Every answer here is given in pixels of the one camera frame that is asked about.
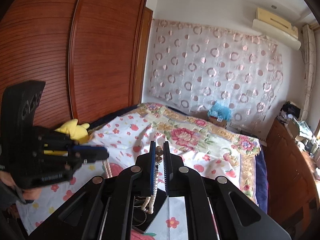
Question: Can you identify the black square box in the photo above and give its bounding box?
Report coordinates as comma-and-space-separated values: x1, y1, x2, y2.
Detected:
102, 194, 168, 233

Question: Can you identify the strawberry print white cloth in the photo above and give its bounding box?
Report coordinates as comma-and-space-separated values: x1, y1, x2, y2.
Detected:
16, 111, 242, 240

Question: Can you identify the beige air conditioner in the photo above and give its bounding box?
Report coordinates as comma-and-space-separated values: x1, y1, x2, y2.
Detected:
251, 7, 302, 51

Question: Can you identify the folded teal cloth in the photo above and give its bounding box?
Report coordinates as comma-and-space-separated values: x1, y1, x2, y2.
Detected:
297, 120, 313, 138

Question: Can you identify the circle pattern wall curtain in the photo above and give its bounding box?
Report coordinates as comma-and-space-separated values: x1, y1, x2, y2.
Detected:
147, 18, 285, 132

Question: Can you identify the yellow plush toy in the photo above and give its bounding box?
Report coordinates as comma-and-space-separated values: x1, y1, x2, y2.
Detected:
54, 118, 91, 143

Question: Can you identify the floral blanket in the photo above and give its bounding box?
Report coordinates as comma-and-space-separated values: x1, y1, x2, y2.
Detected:
134, 102, 262, 204

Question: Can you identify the brown wooden wardrobe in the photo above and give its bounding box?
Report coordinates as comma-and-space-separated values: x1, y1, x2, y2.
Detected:
0, 0, 154, 132

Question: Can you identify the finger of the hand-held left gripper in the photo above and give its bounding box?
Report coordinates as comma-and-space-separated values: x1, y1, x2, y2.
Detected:
74, 152, 110, 166
67, 144, 108, 156

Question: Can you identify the long wooden cabinet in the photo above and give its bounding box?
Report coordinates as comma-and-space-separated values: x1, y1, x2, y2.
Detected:
264, 117, 320, 232

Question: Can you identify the patterned window curtain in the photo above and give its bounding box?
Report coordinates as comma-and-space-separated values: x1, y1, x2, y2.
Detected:
301, 23, 317, 127

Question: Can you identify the dark pile of clothes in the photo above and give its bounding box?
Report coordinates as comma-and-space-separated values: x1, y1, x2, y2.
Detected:
279, 101, 301, 125

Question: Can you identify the person's left hand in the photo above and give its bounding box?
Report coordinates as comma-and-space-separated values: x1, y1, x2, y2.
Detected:
0, 170, 43, 202

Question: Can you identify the thin silver bangle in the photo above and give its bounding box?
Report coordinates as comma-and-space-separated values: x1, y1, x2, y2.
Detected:
132, 208, 149, 228

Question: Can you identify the dark blue bed sheet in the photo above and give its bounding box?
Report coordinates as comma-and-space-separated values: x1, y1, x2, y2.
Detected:
253, 139, 270, 216

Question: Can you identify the cardboard box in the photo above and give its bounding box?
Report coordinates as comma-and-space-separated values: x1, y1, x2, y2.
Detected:
286, 119, 301, 141

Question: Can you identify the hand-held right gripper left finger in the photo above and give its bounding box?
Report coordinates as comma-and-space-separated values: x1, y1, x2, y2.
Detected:
29, 141, 157, 240

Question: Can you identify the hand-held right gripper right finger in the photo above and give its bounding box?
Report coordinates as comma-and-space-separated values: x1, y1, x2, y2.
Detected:
163, 141, 292, 240

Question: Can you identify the blue plastic bag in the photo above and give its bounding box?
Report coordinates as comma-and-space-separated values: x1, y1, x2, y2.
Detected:
208, 100, 232, 121

